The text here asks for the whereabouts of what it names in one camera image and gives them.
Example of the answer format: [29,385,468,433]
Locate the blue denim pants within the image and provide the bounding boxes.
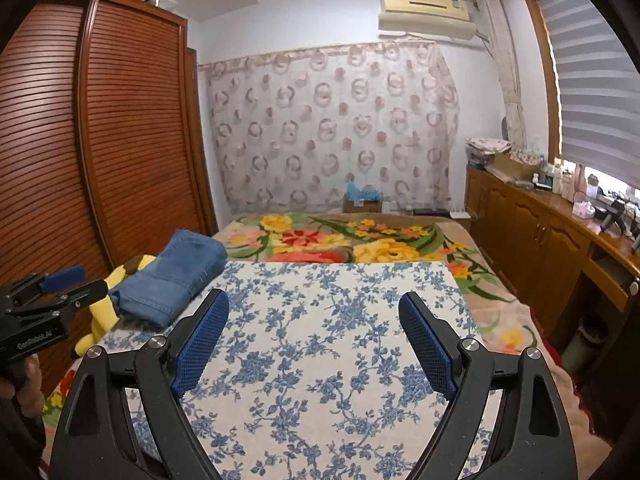
[111,229,229,330]

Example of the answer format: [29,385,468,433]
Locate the open cardboard box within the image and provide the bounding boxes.
[492,152,541,181]

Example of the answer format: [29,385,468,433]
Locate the circle pattern sheer curtain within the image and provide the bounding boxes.
[197,42,461,214]

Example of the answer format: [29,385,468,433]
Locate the spare black gripper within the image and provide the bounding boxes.
[597,200,629,234]

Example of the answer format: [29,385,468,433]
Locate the folded floral cloth stack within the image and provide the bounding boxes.
[465,137,512,169]

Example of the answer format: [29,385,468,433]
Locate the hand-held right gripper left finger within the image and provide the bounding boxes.
[47,287,231,480]

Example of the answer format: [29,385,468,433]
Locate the blue plastic bag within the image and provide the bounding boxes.
[344,182,381,202]

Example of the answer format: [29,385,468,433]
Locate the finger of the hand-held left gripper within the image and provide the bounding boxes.
[0,266,86,302]
[6,280,109,319]

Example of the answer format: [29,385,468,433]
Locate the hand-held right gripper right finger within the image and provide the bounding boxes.
[398,291,576,480]

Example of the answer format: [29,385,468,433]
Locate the small cardboard box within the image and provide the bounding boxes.
[342,199,384,215]

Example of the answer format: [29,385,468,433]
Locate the beige air conditioner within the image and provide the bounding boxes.
[377,0,476,41]

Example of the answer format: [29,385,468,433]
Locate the flower print blanket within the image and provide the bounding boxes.
[40,212,617,480]

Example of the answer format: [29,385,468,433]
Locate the person's left hand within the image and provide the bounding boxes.
[0,355,46,413]

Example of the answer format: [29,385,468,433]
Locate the grey waste bin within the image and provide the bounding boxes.
[565,312,609,374]

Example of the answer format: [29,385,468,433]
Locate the wooden side cabinet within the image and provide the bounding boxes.
[465,165,640,332]

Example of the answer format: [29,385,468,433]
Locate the beige tied curtain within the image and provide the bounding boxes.
[475,0,529,149]

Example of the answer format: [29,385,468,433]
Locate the grey striped window blind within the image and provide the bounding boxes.
[530,0,640,182]

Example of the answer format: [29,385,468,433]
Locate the yellow plush toy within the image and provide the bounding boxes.
[73,255,157,359]

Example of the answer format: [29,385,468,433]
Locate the pink bottle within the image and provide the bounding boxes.
[570,162,587,201]

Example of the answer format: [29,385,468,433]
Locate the wooden louvered wardrobe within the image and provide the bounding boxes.
[0,0,219,397]

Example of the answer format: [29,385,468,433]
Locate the wooden window frame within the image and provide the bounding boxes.
[520,0,564,162]

